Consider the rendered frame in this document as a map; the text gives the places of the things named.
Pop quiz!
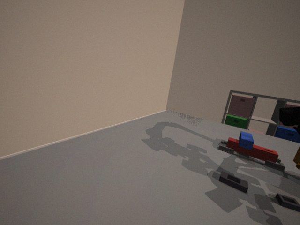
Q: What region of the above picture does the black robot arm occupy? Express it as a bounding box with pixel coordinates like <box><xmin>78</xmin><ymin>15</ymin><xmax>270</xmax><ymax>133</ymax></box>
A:
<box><xmin>279</xmin><ymin>107</ymin><xmax>300</xmax><ymax>126</ymax></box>

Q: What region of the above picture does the blue rectangular block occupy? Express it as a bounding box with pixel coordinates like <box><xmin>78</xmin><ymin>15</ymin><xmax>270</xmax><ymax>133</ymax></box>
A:
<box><xmin>239</xmin><ymin>131</ymin><xmax>254</xmax><ymax>150</ymax></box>

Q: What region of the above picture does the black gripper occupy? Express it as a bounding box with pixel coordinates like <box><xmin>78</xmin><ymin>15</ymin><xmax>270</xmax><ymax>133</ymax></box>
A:
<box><xmin>293</xmin><ymin>125</ymin><xmax>300</xmax><ymax>134</ymax></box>

